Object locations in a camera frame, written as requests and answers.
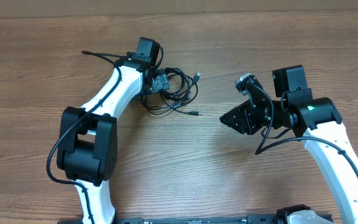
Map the black long looped cable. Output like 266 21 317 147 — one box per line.
140 67 200 116

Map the black short usb cable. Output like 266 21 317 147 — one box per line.
163 93 203 117

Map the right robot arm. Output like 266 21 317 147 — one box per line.
219 65 358 223

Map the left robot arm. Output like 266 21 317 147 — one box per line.
50 37 163 223

